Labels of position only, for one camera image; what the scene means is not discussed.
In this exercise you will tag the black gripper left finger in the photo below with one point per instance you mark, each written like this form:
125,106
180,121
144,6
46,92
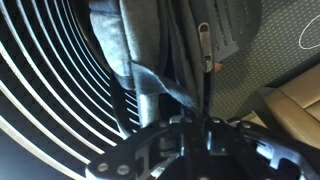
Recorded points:
133,156

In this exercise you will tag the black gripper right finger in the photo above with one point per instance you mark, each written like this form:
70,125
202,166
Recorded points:
260,150

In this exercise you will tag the black slatted office chair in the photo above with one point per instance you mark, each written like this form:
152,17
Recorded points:
246,20

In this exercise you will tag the grey backpack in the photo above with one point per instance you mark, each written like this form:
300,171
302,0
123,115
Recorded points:
140,33

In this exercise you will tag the tan leather armchair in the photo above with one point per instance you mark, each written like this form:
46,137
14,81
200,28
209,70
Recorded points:
300,96

